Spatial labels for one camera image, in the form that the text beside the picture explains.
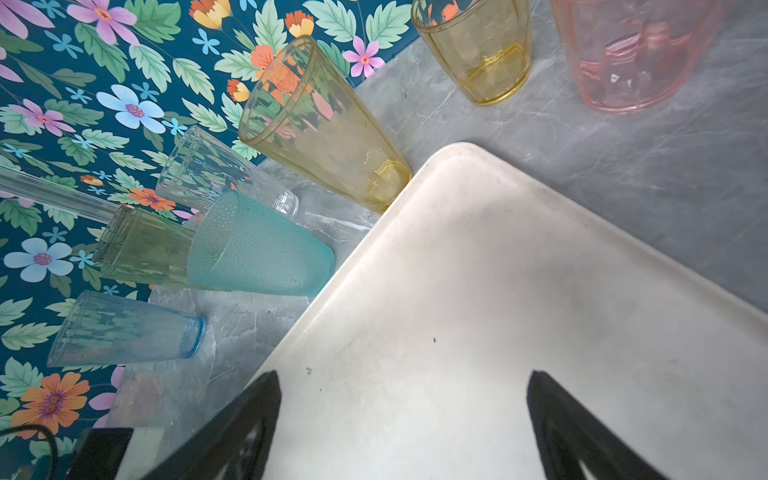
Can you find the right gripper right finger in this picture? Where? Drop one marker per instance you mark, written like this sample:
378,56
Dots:
573,442

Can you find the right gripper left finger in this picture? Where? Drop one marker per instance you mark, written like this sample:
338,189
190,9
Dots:
236,443

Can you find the beige plastic tray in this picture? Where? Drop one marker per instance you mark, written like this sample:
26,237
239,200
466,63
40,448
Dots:
413,362

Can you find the light blue tumbler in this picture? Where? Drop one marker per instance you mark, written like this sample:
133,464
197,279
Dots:
109,330

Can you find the tall green faceted tumbler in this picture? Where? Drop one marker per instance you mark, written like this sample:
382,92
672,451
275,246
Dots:
141,247

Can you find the teal dotted tumbler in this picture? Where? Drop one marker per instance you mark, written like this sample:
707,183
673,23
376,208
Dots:
243,245

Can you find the clear glass tumbler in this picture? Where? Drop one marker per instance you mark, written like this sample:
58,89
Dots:
201,168

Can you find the tall yellow tumbler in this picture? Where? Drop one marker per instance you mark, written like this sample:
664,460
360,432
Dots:
303,114

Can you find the pink tumbler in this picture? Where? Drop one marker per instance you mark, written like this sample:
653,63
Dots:
628,55

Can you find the short yellow tumbler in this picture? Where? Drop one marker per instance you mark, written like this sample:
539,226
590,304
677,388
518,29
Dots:
484,46

